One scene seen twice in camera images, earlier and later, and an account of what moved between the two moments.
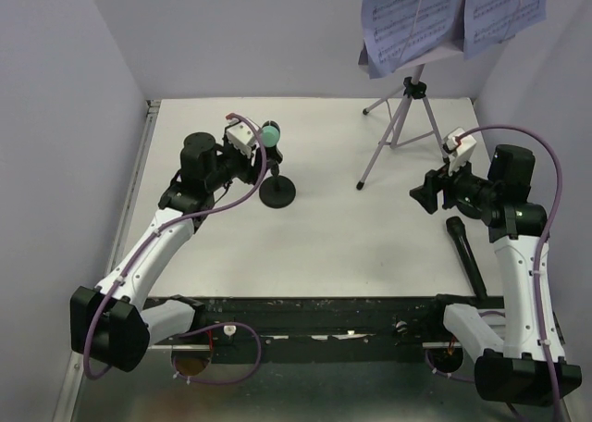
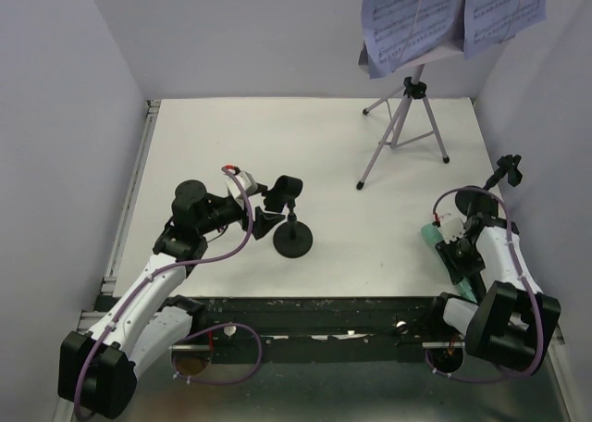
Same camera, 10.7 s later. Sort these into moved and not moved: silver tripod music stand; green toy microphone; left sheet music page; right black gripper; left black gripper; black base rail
Moved: green toy microphone; left black gripper; right black gripper
Not moved: silver tripod music stand; black base rail; left sheet music page
